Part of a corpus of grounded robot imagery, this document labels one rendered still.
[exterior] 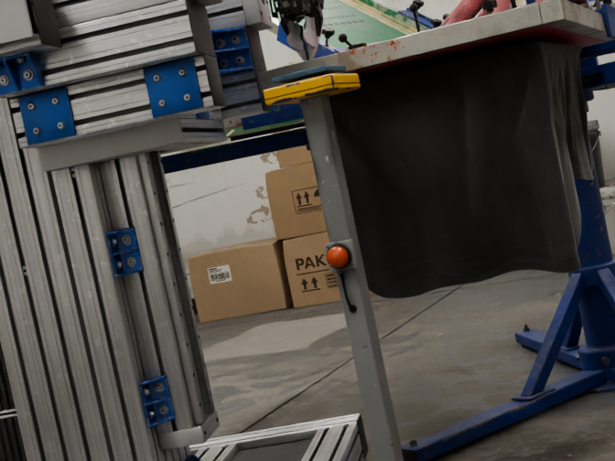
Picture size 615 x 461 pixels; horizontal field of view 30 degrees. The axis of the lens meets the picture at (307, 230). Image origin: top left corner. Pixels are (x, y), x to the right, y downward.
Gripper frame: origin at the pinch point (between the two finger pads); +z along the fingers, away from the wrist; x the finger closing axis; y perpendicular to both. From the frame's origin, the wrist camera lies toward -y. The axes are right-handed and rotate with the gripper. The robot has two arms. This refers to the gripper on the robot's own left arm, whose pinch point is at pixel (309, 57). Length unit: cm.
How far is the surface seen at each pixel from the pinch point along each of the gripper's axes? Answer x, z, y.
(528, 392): 9, 93, -92
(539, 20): 52, 7, 22
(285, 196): -195, 20, -405
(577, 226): 48, 44, 1
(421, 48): 30.7, 6.8, 22.5
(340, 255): 17, 40, 44
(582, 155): 49, 31, -17
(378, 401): 16, 66, 39
